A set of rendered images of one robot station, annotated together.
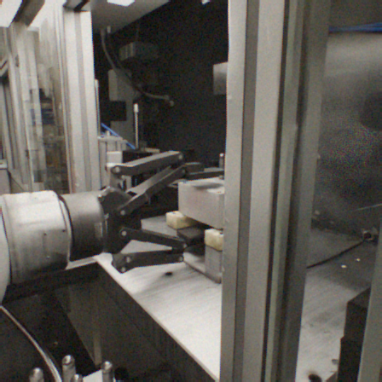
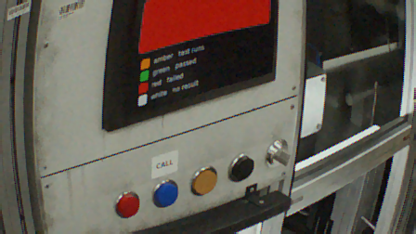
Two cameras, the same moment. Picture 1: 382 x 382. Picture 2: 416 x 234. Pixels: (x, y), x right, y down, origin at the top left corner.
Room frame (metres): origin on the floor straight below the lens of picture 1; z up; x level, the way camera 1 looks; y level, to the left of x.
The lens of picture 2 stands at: (0.80, 1.41, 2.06)
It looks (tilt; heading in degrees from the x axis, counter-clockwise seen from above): 26 degrees down; 263
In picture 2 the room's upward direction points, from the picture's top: 5 degrees clockwise
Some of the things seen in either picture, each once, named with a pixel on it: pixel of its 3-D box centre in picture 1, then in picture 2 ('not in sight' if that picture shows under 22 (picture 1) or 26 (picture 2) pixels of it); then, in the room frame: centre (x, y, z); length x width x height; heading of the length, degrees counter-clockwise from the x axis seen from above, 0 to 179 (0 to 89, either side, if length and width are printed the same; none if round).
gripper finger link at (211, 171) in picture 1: (202, 173); not in sight; (0.44, -0.02, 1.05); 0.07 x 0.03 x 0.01; 125
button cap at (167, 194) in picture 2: not in sight; (163, 193); (0.70, 0.34, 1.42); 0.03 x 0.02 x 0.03; 35
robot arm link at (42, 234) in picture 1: (36, 234); not in sight; (0.31, 0.16, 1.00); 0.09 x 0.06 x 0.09; 35
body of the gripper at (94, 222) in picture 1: (102, 221); not in sight; (0.36, 0.10, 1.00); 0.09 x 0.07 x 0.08; 125
